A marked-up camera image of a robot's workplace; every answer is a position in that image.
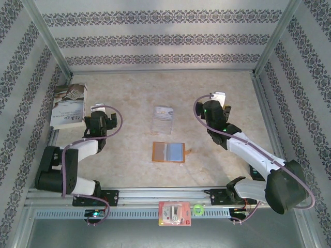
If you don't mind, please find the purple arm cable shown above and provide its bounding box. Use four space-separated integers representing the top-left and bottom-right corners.
193 94 317 225
61 105 124 227

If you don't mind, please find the red blister pack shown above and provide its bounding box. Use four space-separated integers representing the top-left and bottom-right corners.
158 200 192 227

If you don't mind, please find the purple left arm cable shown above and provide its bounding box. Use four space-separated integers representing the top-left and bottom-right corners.
61 105 124 227

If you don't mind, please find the circuit board with green light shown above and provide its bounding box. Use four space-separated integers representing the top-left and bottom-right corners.
84 209 107 219

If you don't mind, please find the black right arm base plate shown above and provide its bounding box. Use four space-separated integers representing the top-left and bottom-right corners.
204 188 258 207

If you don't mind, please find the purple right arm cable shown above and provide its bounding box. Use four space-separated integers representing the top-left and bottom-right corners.
193 94 317 225

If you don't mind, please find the orange and blue card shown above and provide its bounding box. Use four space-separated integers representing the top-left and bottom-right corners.
151 141 192 164

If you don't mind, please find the paperback book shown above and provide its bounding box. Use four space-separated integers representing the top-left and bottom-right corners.
50 82 88 130

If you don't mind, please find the aluminium frame post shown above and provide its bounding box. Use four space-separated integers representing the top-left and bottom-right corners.
22 0 73 79
253 0 303 76

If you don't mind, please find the slotted metal cable duct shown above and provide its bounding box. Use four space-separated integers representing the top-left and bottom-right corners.
35 208 231 219

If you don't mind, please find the small circuit board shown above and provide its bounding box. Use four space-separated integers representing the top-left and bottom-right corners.
230 208 250 218

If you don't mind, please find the black calculator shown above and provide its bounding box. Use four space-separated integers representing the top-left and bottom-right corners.
249 165 267 181

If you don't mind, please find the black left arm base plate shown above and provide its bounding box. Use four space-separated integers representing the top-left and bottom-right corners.
72 190 120 207

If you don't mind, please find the aluminium mounting rail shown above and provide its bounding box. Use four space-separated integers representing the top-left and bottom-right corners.
24 187 307 208

